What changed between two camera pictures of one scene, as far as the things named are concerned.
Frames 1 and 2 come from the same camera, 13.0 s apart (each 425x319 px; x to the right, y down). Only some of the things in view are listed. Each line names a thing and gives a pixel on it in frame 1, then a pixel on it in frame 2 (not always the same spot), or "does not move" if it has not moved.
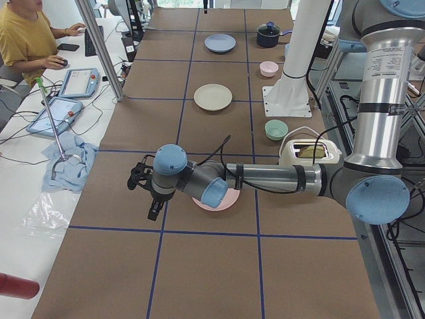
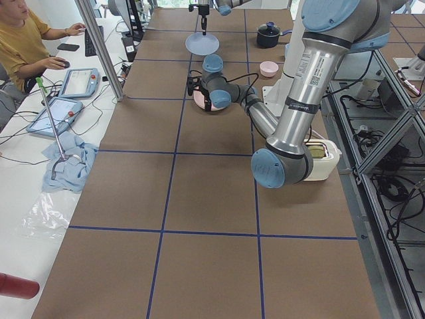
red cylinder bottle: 11,286 does not move
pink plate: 230,199 to 200,98
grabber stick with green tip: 64,157 does not move
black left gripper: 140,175 to 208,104
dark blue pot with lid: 267,34 does not move
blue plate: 220,42 to 202,44
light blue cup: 287,46 does not move
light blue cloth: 67,175 does not move
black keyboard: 89,50 does not move
